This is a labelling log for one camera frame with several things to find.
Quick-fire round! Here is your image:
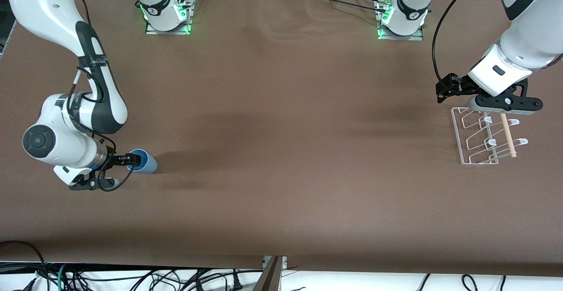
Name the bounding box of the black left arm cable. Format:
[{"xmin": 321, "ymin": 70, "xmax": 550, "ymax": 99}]
[{"xmin": 432, "ymin": 0, "xmax": 492, "ymax": 90}]

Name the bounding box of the blue plastic cup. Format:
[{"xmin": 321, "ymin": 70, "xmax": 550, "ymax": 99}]
[{"xmin": 127, "ymin": 149, "xmax": 158, "ymax": 175}]

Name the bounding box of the white wire cup rack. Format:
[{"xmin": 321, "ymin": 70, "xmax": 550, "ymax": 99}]
[{"xmin": 451, "ymin": 106, "xmax": 529, "ymax": 165}]

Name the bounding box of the teal floor cable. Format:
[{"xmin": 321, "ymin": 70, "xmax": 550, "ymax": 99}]
[{"xmin": 56, "ymin": 263, "xmax": 73, "ymax": 291}]

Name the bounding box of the dark wooden table beam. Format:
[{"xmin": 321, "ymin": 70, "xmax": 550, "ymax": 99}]
[{"xmin": 253, "ymin": 256, "xmax": 284, "ymax": 291}]

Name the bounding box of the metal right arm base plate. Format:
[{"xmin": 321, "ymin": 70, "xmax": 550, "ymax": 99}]
[{"xmin": 145, "ymin": 0, "xmax": 194, "ymax": 36}]

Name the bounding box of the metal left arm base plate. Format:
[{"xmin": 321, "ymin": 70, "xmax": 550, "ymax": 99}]
[{"xmin": 376, "ymin": 0, "xmax": 424, "ymax": 41}]

